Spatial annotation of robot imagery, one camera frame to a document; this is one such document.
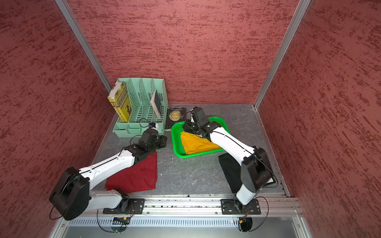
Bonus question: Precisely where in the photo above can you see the yellow t-shirt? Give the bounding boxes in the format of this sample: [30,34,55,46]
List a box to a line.
[180,131,221,155]

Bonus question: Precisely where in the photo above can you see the green plastic basket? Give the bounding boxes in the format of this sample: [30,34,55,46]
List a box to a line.
[171,122,224,159]

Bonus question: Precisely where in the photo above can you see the dark red t-shirt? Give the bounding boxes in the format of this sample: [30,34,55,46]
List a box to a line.
[105,152,157,193]

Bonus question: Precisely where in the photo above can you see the black t-shirt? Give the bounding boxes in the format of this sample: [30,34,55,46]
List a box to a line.
[218,153,243,194]

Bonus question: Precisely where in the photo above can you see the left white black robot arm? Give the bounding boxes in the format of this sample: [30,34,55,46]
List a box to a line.
[49,128,167,221]

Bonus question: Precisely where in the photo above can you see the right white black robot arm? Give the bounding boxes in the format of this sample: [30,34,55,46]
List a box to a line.
[183,107,278,212]

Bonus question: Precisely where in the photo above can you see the black paperback book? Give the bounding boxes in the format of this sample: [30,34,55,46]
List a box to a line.
[165,107,187,131]

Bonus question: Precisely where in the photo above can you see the thin grey book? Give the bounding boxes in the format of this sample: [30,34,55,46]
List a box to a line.
[150,89,162,119]

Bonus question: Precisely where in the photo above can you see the mint green desk organizer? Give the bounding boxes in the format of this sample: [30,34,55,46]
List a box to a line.
[113,77,169,138]

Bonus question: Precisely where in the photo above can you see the yellow book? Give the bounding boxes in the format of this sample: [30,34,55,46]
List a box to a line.
[107,82,132,123]

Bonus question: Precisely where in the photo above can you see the right corner aluminium profile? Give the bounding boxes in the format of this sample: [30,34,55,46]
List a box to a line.
[254,0,311,111]

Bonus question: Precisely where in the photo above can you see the corner aluminium profile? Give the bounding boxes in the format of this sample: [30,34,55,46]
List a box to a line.
[254,0,311,111]
[55,0,112,92]

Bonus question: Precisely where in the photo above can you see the left corner aluminium profile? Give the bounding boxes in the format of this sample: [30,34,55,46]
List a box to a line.
[55,0,112,92]

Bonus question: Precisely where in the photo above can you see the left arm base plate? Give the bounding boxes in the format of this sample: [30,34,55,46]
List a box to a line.
[102,198,145,215]

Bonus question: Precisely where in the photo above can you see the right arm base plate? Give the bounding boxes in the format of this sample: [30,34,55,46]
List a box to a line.
[220,199,261,215]

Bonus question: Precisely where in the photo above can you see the left black base cable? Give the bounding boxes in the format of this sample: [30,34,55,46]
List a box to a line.
[96,205,135,234]

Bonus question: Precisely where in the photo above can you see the black base cable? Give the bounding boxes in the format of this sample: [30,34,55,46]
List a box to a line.
[237,196,270,233]
[96,205,135,234]

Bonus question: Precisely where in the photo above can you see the right black base cable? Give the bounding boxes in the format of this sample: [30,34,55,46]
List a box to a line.
[237,196,270,233]

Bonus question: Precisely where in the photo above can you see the aluminium front rail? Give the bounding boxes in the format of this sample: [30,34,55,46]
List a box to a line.
[81,193,304,217]

